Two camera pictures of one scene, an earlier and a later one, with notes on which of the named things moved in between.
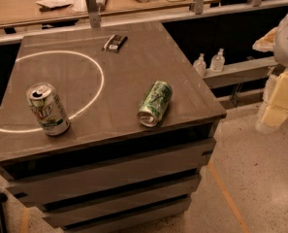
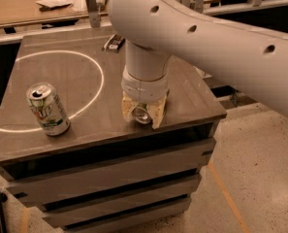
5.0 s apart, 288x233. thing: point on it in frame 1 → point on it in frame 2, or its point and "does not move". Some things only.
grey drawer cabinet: (104, 128) does not move
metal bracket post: (94, 15) does not move
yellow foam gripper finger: (267, 43) → (128, 106)
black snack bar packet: (114, 44) does not move
